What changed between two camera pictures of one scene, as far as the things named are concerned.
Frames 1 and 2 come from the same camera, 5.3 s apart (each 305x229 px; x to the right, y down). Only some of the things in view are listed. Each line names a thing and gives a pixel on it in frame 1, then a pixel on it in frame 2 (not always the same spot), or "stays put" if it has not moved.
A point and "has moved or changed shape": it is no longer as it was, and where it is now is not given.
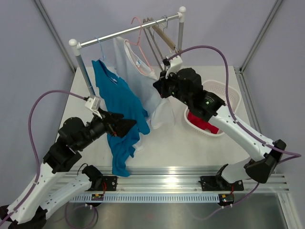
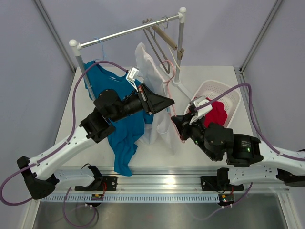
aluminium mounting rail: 177,180 stays put
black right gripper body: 169,86 -> 194,131
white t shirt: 130,67 has moved or changed shape
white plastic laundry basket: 219,88 stays put
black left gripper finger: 123,126 -> 159,103
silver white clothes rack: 76,46 stays put
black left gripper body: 97,127 -> 143,93
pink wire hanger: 138,43 -> 167,82
